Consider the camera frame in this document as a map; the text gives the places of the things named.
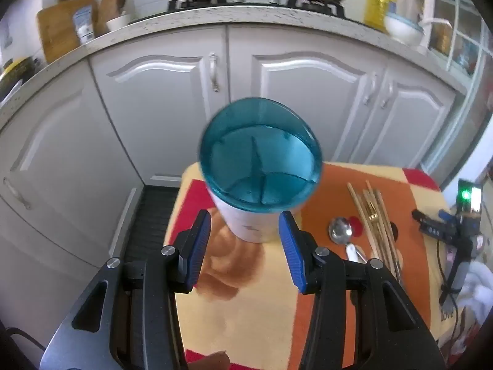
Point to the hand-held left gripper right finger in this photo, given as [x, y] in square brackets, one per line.
[290, 250]

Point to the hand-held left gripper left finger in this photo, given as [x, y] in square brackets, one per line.
[200, 246]

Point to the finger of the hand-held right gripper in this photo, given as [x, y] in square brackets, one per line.
[431, 227]

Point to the round silver spoon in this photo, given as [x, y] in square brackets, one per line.
[339, 231]

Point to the gold metal fork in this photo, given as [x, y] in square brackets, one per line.
[371, 212]

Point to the silver metal spoon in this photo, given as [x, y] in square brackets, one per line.
[354, 252]

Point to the blue-rimmed white utensil holder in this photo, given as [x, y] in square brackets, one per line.
[262, 162]

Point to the white cloth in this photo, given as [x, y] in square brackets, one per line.
[475, 289]

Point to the orange yellow printed cloth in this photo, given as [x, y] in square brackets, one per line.
[238, 316]

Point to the narrow white cabinet door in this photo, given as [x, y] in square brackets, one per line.
[416, 123]

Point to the wide white corner cabinet door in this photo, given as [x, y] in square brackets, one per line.
[57, 154]

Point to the white glass-door cabinet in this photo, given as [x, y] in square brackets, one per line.
[462, 46]

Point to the white bowl with blue rim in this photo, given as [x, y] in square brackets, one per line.
[402, 31]

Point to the yellow cooking oil bottle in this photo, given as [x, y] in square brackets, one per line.
[379, 7]

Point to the speckled stone countertop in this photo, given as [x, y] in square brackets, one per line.
[250, 14]

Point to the small white bowl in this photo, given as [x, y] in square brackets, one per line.
[118, 23]

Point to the blue and white packet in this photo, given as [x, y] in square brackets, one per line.
[84, 25]

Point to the black gas stove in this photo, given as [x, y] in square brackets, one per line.
[246, 0]

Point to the dark bowl with yellow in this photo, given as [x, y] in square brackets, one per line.
[15, 73]

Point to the wooden knife block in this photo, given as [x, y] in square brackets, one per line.
[111, 5]

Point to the wooden cutting board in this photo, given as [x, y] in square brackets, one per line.
[57, 31]

